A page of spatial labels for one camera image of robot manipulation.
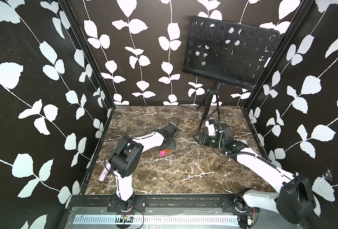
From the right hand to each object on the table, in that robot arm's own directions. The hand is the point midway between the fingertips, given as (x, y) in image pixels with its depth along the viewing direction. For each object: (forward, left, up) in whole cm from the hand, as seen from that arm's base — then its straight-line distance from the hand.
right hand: (194, 135), depth 80 cm
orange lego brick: (-2, +17, -16) cm, 24 cm away
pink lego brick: (-4, +20, -16) cm, 26 cm away
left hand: (+4, +14, -16) cm, 22 cm away
